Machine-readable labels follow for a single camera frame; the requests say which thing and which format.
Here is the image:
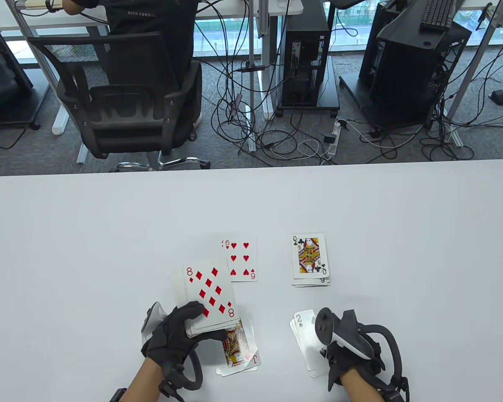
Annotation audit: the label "person's left hand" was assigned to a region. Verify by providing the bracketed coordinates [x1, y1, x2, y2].
[141, 301, 228, 370]

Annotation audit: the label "person's right hand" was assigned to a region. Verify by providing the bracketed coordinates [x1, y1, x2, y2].
[327, 343, 386, 392]

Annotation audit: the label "black spades playing card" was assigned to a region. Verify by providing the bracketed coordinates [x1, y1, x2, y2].
[293, 310, 329, 377]

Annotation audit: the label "deck of playing cards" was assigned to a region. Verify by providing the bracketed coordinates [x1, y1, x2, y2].
[167, 259, 240, 339]

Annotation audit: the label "single red diamond playing card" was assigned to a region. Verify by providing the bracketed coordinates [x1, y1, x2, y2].
[216, 363, 256, 377]

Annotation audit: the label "red diamonds playing card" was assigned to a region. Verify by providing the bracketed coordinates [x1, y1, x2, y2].
[184, 259, 240, 331]

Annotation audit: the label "diamonds face playing card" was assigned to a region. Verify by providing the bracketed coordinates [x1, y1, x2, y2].
[217, 317, 262, 373]

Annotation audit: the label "black clubs playing card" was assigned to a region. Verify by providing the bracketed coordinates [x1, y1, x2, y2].
[293, 277, 332, 288]

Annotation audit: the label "clubs face playing card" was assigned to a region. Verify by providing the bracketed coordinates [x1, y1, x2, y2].
[291, 234, 329, 280]

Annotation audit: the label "person's left forearm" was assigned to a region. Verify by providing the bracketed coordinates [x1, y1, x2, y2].
[124, 358, 166, 402]

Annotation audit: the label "person's right forearm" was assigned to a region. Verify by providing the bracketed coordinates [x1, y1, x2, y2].
[342, 368, 387, 402]

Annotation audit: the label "black glove sensor module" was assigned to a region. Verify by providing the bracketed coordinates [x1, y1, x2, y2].
[159, 364, 186, 398]

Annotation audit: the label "black mesh office chair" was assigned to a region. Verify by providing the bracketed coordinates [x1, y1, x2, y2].
[27, 31, 212, 172]

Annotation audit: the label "white power strip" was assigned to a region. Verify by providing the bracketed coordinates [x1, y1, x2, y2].
[327, 119, 349, 159]

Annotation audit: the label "black wheeled computer stand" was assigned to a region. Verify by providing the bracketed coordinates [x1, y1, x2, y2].
[276, 54, 341, 118]

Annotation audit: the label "large black computer case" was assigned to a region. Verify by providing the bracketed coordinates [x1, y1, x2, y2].
[368, 19, 473, 128]

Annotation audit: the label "black equipment cart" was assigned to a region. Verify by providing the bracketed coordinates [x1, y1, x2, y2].
[0, 24, 42, 131]

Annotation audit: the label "black computer tower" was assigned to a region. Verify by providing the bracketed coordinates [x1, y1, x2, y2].
[358, 0, 407, 88]
[282, 0, 332, 107]

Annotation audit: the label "black keyboard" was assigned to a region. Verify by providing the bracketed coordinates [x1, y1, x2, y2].
[420, 0, 467, 32]

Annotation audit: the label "tangle of black cables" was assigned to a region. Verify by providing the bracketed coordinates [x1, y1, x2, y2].
[347, 94, 503, 162]
[210, 0, 332, 162]

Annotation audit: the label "white cable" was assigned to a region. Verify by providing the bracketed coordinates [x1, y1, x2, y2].
[297, 139, 332, 160]

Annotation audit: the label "aluminium frame leg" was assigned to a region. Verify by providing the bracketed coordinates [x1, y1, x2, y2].
[6, 0, 91, 165]
[443, 2, 503, 148]

